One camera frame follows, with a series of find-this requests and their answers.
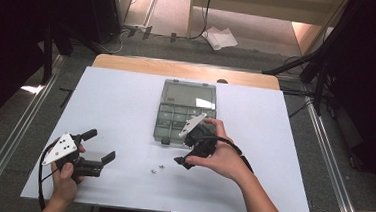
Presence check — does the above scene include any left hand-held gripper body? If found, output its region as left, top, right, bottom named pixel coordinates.
left=39, top=131, right=105, bottom=185

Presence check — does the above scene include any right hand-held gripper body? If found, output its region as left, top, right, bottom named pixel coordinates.
left=176, top=110, right=219, bottom=160

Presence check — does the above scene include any clear plastic compartment box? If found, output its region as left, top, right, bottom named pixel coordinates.
left=152, top=78, right=220, bottom=150

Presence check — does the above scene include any person's right hand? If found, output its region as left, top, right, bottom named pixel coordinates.
left=184, top=116, right=256, bottom=186

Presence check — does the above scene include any person's left hand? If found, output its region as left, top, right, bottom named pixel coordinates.
left=48, top=161, right=85, bottom=205

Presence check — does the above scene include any white board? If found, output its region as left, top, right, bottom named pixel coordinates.
left=19, top=62, right=323, bottom=212

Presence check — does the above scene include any black metal stand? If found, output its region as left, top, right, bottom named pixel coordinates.
left=40, top=22, right=77, bottom=87

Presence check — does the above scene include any crumpled white paper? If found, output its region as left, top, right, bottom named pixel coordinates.
left=200, top=25, right=240, bottom=53

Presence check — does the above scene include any black tripod stand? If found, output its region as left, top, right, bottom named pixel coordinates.
left=259, top=0, right=376, bottom=120

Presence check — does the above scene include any dark cabinet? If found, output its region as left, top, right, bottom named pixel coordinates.
left=81, top=0, right=133, bottom=48

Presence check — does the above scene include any beige wooden cabinet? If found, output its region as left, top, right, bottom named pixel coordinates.
left=185, top=0, right=352, bottom=60

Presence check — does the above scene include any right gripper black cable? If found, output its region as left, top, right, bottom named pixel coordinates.
left=193, top=134, right=257, bottom=175

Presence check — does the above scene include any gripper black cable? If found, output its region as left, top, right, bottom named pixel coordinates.
left=193, top=134, right=257, bottom=175
left=35, top=139, right=61, bottom=212

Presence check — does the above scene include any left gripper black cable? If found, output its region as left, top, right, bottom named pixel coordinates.
left=35, top=139, right=61, bottom=212

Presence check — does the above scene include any aluminium floor rail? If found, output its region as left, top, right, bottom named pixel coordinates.
left=0, top=51, right=67, bottom=212
left=295, top=95, right=376, bottom=212

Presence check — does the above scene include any black hanging cable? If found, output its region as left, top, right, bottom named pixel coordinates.
left=189, top=0, right=213, bottom=41

